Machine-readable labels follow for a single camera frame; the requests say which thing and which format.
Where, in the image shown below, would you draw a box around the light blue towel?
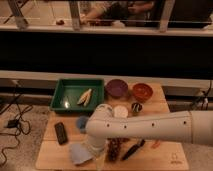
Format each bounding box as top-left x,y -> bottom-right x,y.
70,143 -> 93,165

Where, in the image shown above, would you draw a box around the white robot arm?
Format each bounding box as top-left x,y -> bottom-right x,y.
85,104 -> 213,156

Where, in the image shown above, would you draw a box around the purple bowl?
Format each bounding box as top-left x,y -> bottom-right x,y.
105,79 -> 128,98

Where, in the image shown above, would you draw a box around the red bowl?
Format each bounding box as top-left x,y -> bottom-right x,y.
132,83 -> 153,103

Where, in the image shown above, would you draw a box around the green plastic tray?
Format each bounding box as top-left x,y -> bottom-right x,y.
50,78 -> 104,114

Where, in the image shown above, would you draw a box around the white cup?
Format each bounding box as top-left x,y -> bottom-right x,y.
114,105 -> 128,118

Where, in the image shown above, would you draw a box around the small black striped cup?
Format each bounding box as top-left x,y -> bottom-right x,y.
131,102 -> 143,113

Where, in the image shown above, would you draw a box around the blue cup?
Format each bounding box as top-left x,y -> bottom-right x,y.
76,116 -> 88,133

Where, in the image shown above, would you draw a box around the bunch of dark grapes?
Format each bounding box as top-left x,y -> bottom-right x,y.
107,138 -> 129,162

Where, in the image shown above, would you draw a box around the black remote control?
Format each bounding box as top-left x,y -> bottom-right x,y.
54,122 -> 68,145

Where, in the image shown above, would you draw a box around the wooden table board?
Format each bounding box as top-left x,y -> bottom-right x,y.
35,83 -> 189,171

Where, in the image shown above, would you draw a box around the black power cables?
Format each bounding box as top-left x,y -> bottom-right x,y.
0,80 -> 34,167

